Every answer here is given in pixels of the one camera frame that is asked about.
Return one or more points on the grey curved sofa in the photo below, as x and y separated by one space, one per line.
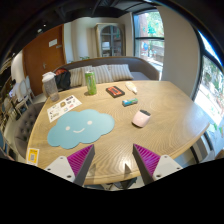
143 68

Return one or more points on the green and blue gum pack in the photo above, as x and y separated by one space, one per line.
130 102

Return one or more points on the group of white chairs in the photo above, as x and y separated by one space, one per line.
23 89

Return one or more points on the yellow code sticker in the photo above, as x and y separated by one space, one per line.
32 156

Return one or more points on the white sticker sheet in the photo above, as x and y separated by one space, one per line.
63 107

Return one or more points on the black backpack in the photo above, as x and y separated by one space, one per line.
62 80

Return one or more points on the blue cloud-shaped mouse pad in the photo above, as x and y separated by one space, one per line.
80 128

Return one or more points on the clear plastic shaker bottle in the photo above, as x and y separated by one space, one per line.
51 87

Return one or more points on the brown wooden door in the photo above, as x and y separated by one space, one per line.
41 56

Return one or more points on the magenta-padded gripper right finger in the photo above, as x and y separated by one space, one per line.
166 165

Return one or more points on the glass-door cabinet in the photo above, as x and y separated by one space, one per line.
110 40

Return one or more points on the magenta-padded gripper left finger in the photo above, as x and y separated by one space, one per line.
61 166

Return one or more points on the striped cushion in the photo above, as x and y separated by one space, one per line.
102 74
120 72
78 76

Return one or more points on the green drink can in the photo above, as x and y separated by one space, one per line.
90 83

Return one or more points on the black box with orange print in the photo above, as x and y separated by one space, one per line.
115 91

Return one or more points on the small cream squeeze bottle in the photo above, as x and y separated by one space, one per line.
131 87

